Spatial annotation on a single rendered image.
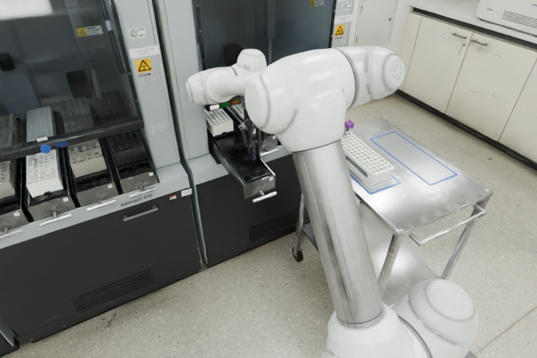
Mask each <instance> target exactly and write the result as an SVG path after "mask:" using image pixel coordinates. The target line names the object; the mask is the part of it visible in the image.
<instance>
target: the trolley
mask: <svg viewBox="0 0 537 358"><path fill-rule="evenodd" d="M352 134H353V135H355V136H356V137H357V138H359V139H360V140H361V141H362V142H363V143H364V144H366V145H367V146H368V147H370V148H371V149H372V150H374V151H375V152H376V153H378V154H379V155H380V156H381V157H382V158H383V159H384V160H386V161H387V162H388V163H390V164H391V165H392V166H394V167H395V169H394V173H393V175H392V180H391V181H390V182H388V183H386V184H383V185H380V186H377V187H375V188H373V189H370V188H369V187H368V186H367V185H366V184H365V183H363V182H362V180H361V179H360V178H359V177H358V176H357V175H356V174H355V173H354V172H353V171H351V170H350V168H348V171H349V174H350V178H351V181H352V187H353V190H354V194H355V196H356V197H357V198H358V199H359V200H360V203H359V204H358V209H359V212H360V218H361V221H362V225H363V228H364V234H365V237H366V241H367V243H368V249H369V252H370V256H371V259H372V265H373V268H374V272H375V275H376V281H377V284H378V288H379V290H380V296H381V300H382V302H383V303H384V304H386V305H387V306H388V307H390V308H392V307H393V306H394V305H395V304H397V303H398V302H399V301H400V300H401V299H402V298H403V297H404V296H405V295H407V294H409V292H410V290H411V289H412V287H413V286H415V285H416V284H419V283H420V282H422V281H425V280H430V279H435V278H439V277H438V276H437V275H436V274H435V273H434V272H433V271H432V270H431V269H430V268H429V267H428V266H427V265H426V264H425V263H424V262H423V261H422V260H421V259H420V258H419V257H418V256H417V255H416V254H415V253H414V252H413V251H412V250H411V249H410V248H409V247H408V246H407V245H406V244H405V243H404V242H403V241H402V240H403V237H404V236H406V235H408V234H409V233H410V234H409V237H410V238H411V239H412V240H413V241H414V242H415V243H417V244H418V246H421V245H424V244H426V243H428V242H430V241H433V240H435V239H436V238H438V237H441V236H443V235H444V234H446V233H449V232H451V231H453V230H455V229H457V228H459V227H461V226H463V225H466V226H465V228H464V230H463V232H462V234H461V236H460V238H459V240H458V242H457V244H456V246H455V248H454V250H453V253H452V255H451V257H450V259H449V261H448V263H447V265H446V267H445V269H444V271H443V273H442V275H441V277H440V278H439V279H444V280H448V278H449V276H450V275H451V273H452V271H453V269H454V267H455V265H456V263H457V261H458V259H459V257H460V255H461V253H462V251H463V249H464V247H465V245H466V244H467V242H468V240H469V238H470V236H471V234H472V232H473V230H474V228H475V226H476V224H477V222H478V220H479V218H480V217H482V216H484V215H487V211H485V210H484V209H485V207H486V205H487V203H488V201H489V199H490V197H491V196H492V195H493V193H494V192H493V191H491V190H490V189H489V188H487V187H486V186H484V185H482V184H481V183H479V182H478V181H477V180H476V179H474V178H473V177H471V176H469V175H468V174H466V173H465V172H464V171H462V170H461V169H459V168H457V167H456V166H454V165H453V164H452V163H450V162H449V161H447V160H445V159H444V158H442V157H441V156H440V155H438V154H437V153H435V152H433V151H432V150H430V149H429V148H428V147H427V146H425V145H423V144H422V143H420V142H419V141H417V140H416V139H415V138H413V137H411V136H410V135H408V134H407V133H405V132H404V131H403V130H401V129H399V128H398V127H396V126H395V125H393V124H392V123H391V122H389V121H387V120H386V119H384V118H383V117H379V118H376V119H373V120H370V121H365V122H362V123H359V124H356V125H354V128H353V130H352ZM471 205H473V208H474V209H473V211H472V213H471V216H470V218H468V219H466V220H464V221H461V222H460V223H458V224H456V225H453V226H451V227H449V228H447V229H445V230H443V231H441V232H439V233H436V234H434V235H432V236H430V237H428V238H426V239H423V240H421V241H420V240H419V239H418V238H417V237H416V236H415V235H414V234H413V233H412V232H415V231H416V230H418V229H421V228H423V227H425V226H427V225H430V224H432V223H434V222H436V221H438V220H441V219H443V218H445V217H447V216H450V215H452V214H453V213H456V212H459V211H460V210H462V209H465V208H467V207H469V206H471ZM303 216H304V196H303V193H302V189H301V187H300V185H299V197H298V207H297V218H296V239H295V246H294V247H292V254H293V256H294V258H295V260H296V261H297V262H301V261H303V259H304V258H303V253H302V247H301V246H300V243H301V234H302V231H303V232H304V234H305V235H306V237H307V238H308V239H309V240H310V241H311V243H312V244H313V246H314V247H315V248H316V250H317V251H318V252H319V249H318V246H317V243H316V238H315V235H314V232H313V228H312V224H311V223H308V224H306V225H303Z"/></svg>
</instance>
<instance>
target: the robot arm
mask: <svg viewBox="0 0 537 358"><path fill-rule="evenodd" d="M404 75H405V68H404V63H403V61H402V60H401V59H400V57H399V55H398V54H396V53H394V52H393V51H391V50H388V49H385V48H383V47H379V46H363V47H359V46H350V47H336V48H330V49H325V50H310V51H306V52H302V53H298V54H294V55H290V56H287V57H285V58H282V59H280V60H278V61H276V62H274V63H273V64H271V65H269V66H267V65H266V61H265V56H264V55H263V54H262V53H261V52H260V51H259V50H255V49H247V50H242V51H241V53H240V55H239V57H238V59H237V63H236V64H234V65H233V66H229V67H218V68H213V69H209V70H205V71H201V72H199V73H196V74H194V75H193V76H191V77H190V78H188V80H187V82H186V83H185V89H186V93H187V96H188V98H189V100H190V101H191V102H192V103H194V104H197V105H208V104H210V105H214V104H217V103H221V102H225V101H228V100H230V99H231V98H232V97H236V96H241V106H242V107H243V109H244V120H243V123H242V124H241V125H238V126H237V127H238V128H239V130H240V132H241V140H242V143H243V145H244V146H245V147H248V152H249V157H250V158H251V160H252V161H254V146H253V132H254V129H256V135H257V141H255V146H256V155H257V156H258V157H259V158H261V150H262V145H263V143H262V142H263V141H266V137H267V133H269V134H275V135H276V137H277V138H278V139H279V141H280V143H281V144H282V145H283V147H284V148H285V149H286V150H288V151H289V152H292V155H293V160H294V163H295V166H296V171H297V175H298V178H299V181H300V187H301V189H302V193H303V196H304V201H305V204H306V207H307V210H308V215H309V219H310V222H311V224H312V228H313V232H314V235H315V238H316V243H317V246H318V249H319V253H320V258H321V261H322V264H323V267H324V272H325V276H326V279H327V282H328V287H329V290H330V293H331V297H332V302H333V305H334V308H335V311H334V313H333V314H332V316H331V318H330V320H329V322H328V337H327V345H326V348H327V351H326V352H324V353H323V354H322V355H321V357H320V358H464V357H465V356H466V355H467V353H468V352H469V350H470V349H471V346H472V345H473V344H474V342H475V339H476V337H477V335H478V330H479V318H478V313H477V309H476V306H475V304H474V303H473V301H472V300H471V298H470V296H469V295H468V294H467V293H466V292H465V291H464V290H463V289H462V288H461V287H460V286H458V285H457V284H454V283H452V282H450V281H448V280H444V279H439V278H435V279H430V280H425V281H422V282H420V283H419V284H416V285H415V286H413V287H412V289H411V290H410V292H409V294H407V295H405V296H404V297H403V298H402V299H401V300H400V301H399V302H398V303H397V304H395V305H394V306H393V307H392V308H390V307H388V306H387V305H386V304H384V303H383V302H382V300H381V296H380V290H379V288H378V284H377V281H376V275H375V272H374V268H373V265H372V259H371V256H370V252H369V249H368V243H367V241H366V237H365V234H364V228H363V225H362V221H361V218H360V212H359V209H358V205H357V202H356V197H355V194H354V190H353V187H352V181H351V178H350V174H349V171H348V165H347V162H346V158H345V155H344V150H343V146H342V143H341V138H342V137H343V134H344V122H345V116H346V110H349V109H352V108H355V107H357V106H359V105H363V104H364V103H367V102H369V101H371V99H381V98H383V97H386V96H388V95H389V94H391V93H393V92H395V91H396V90H398V89H399V87H400V85H401V83H402V82H403V80H404ZM245 126H247V130H248V134H247V138H246V135H245ZM261 130H262V131H261Z"/></svg>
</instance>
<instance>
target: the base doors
mask: <svg viewBox="0 0 537 358"><path fill-rule="evenodd" d="M452 33H453V34H455V33H457V35H459V36H462V37H464V38H465V37H467V38H466V39H463V38H459V37H457V36H455V35H452ZM439 34H440V35H443V36H445V37H447V39H445V38H441V37H439ZM471 40H473V41H474V40H476V41H477V42H480V43H483V44H486V43H487V46H482V45H480V44H477V43H474V42H471ZM463 44H466V46H463V47H462V45H463ZM460 48H462V50H461V52H460V55H458V53H459V50H460ZM490 52H493V53H495V54H498V55H501V56H503V57H502V58H498V57H496V56H494V55H492V54H490ZM400 59H401V60H402V61H403V63H404V68H405V75H404V80H403V82H402V83H401V85H400V87H399V90H402V91H404V92H405V93H408V94H409V95H411V96H413V97H415V98H417V99H419V100H420V101H422V102H424V103H426V104H428V105H430V106H431V107H433V108H435V109H437V110H439V111H440V112H442V113H445V114H447V115H448V116H450V117H452V118H454V119H456V120H457V121H460V122H462V123H464V124H465V125H467V126H469V127H471V128H473V129H475V130H477V131H479V132H480V133H482V134H484V135H486V136H488V137H490V138H492V139H494V140H495V141H498V142H499V143H501V144H503V145H505V146H506V147H508V148H510V149H513V150H514V151H516V152H517V153H520V154H521V155H523V156H525V157H527V158H528V159H530V160H532V161H534V162H536V163H537V52H536V51H534V50H529V49H526V48H523V47H521V46H516V45H513V44H511V43H508V42H503V41H500V40H498V39H495V38H490V37H488V36H485V35H482V34H477V33H474V32H472V31H470V30H465V29H463V28H460V27H458V26H453V25H450V24H447V23H445V22H441V21H437V20H435V19H432V18H428V17H425V16H422V15H419V14H415V13H412V12H409V15H408V21H407V25H406V29H405V32H404V39H403V42H402V46H401V50H400Z"/></svg>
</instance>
